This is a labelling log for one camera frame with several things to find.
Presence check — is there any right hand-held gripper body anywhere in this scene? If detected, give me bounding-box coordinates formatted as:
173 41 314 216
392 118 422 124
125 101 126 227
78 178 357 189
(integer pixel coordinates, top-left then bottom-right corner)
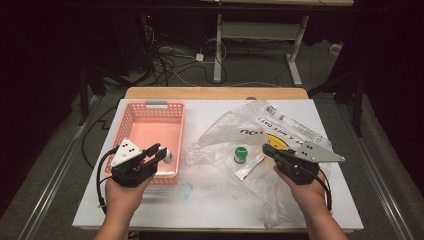
276 141 346 186

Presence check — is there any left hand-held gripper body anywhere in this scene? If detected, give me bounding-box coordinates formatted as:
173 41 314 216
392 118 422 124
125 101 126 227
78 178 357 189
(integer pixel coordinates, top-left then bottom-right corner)
110 137 158 188

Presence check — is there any small white bottle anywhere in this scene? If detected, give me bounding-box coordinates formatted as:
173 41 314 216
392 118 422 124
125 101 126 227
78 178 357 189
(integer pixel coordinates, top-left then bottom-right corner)
161 148 175 165

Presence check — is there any pink plastic basket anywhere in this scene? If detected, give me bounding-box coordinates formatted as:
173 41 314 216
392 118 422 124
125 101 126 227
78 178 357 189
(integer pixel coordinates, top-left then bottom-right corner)
102 99 186 186

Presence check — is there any green capped bottle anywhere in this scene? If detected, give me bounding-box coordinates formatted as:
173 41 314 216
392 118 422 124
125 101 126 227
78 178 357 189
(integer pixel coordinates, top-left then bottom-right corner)
233 146 249 165

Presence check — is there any clear plastic smiley bag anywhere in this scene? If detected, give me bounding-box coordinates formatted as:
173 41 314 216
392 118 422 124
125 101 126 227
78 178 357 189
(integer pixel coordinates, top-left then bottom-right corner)
184 98 335 231

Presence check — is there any person's right hand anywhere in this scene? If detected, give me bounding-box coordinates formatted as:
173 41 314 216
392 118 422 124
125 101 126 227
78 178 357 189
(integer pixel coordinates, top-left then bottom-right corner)
273 166 325 212

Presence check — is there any person's left hand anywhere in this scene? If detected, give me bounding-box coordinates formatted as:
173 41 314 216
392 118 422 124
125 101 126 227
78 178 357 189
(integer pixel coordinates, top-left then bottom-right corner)
104 173 153 216

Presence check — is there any white board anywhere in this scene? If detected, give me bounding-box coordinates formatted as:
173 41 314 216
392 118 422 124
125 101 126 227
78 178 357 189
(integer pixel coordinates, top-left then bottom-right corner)
72 98 364 231

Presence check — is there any black stand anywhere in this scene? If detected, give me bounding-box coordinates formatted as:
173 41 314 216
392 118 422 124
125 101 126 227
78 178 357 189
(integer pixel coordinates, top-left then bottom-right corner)
308 64 366 138
78 64 101 127

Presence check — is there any wooden table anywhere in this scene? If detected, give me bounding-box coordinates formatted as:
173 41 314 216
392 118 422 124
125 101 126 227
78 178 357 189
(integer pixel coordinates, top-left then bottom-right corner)
124 87 309 101

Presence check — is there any white legged desk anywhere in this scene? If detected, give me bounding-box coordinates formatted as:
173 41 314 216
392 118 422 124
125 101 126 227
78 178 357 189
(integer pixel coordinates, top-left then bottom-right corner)
201 0 355 87

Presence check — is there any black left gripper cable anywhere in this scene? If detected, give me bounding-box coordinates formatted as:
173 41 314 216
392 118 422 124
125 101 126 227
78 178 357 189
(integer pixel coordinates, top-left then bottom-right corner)
95 148 120 215

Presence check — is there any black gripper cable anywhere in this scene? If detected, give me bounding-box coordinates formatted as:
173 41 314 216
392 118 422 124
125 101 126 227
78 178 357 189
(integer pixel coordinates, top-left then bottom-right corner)
95 148 120 215
314 168 334 212

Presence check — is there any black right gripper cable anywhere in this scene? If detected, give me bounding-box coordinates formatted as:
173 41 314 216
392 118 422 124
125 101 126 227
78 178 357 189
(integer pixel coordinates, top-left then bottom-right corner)
314 168 334 212

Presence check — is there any black floor cable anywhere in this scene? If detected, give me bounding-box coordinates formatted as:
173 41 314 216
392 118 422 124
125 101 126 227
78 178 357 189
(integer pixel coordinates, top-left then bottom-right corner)
81 105 118 170

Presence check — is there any metal floor rail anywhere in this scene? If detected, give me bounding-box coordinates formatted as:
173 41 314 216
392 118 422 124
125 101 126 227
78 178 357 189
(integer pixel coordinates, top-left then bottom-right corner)
23 95 103 240
333 99 416 240

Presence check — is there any tangle of floor cables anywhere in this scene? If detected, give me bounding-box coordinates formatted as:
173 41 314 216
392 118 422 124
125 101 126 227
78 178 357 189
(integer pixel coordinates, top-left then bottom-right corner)
141 13 231 88

